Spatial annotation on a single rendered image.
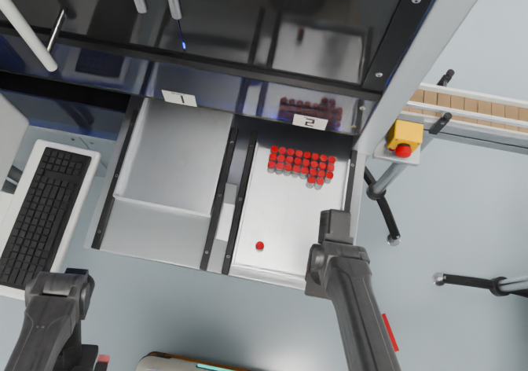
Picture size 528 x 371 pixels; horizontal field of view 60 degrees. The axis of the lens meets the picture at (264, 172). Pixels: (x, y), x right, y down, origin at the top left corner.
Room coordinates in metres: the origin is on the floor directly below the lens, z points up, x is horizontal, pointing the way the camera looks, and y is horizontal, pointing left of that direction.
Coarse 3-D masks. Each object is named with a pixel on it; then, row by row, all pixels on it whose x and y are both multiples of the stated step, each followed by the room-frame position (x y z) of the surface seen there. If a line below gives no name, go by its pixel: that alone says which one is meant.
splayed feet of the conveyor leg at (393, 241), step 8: (368, 176) 0.70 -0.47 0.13; (368, 184) 0.67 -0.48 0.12; (368, 192) 0.63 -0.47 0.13; (384, 192) 0.63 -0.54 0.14; (376, 200) 0.60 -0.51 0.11; (384, 200) 0.59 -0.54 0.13; (384, 208) 0.56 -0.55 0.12; (384, 216) 0.53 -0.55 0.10; (392, 216) 0.53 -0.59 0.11; (392, 224) 0.50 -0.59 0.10; (392, 232) 0.47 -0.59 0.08; (392, 240) 0.45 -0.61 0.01
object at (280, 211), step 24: (264, 168) 0.43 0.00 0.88; (336, 168) 0.45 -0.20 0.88; (264, 192) 0.36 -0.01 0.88; (288, 192) 0.37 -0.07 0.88; (312, 192) 0.37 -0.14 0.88; (336, 192) 0.38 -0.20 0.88; (264, 216) 0.29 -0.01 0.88; (288, 216) 0.30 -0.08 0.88; (312, 216) 0.30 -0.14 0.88; (240, 240) 0.22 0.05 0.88; (264, 240) 0.23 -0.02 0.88; (288, 240) 0.24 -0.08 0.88; (312, 240) 0.24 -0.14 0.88; (240, 264) 0.16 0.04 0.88; (264, 264) 0.17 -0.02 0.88; (288, 264) 0.17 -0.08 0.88
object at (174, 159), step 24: (144, 120) 0.54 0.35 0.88; (168, 120) 0.55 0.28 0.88; (192, 120) 0.56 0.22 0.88; (216, 120) 0.56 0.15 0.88; (144, 144) 0.47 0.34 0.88; (168, 144) 0.48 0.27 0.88; (192, 144) 0.48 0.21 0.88; (216, 144) 0.49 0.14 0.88; (144, 168) 0.40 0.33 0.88; (168, 168) 0.40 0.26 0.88; (192, 168) 0.41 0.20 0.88; (216, 168) 0.42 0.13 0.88; (120, 192) 0.33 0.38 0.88; (144, 192) 0.33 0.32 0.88; (168, 192) 0.34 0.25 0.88; (192, 192) 0.34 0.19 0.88; (216, 192) 0.35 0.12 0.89
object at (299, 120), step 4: (296, 116) 0.52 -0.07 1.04; (300, 116) 0.52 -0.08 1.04; (304, 116) 0.52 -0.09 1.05; (308, 116) 0.51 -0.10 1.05; (296, 120) 0.52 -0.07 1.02; (300, 120) 0.52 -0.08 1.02; (304, 120) 0.51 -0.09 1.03; (308, 120) 0.51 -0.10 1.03; (316, 120) 0.51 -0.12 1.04; (320, 120) 0.51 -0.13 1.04; (324, 120) 0.51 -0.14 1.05; (292, 124) 0.52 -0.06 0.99; (296, 124) 0.52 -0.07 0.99; (300, 124) 0.52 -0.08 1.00; (304, 124) 0.51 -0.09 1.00; (308, 124) 0.51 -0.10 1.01; (312, 124) 0.51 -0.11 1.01; (316, 124) 0.51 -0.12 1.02; (320, 124) 0.51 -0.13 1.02; (324, 124) 0.51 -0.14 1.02; (316, 128) 0.51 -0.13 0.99; (320, 128) 0.51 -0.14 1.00; (324, 128) 0.51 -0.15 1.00
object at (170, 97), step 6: (162, 90) 0.55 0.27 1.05; (168, 96) 0.55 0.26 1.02; (174, 96) 0.55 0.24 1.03; (180, 96) 0.55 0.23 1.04; (186, 96) 0.55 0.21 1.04; (192, 96) 0.55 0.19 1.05; (174, 102) 0.55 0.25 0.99; (180, 102) 0.55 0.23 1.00; (186, 102) 0.55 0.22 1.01; (192, 102) 0.55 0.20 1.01
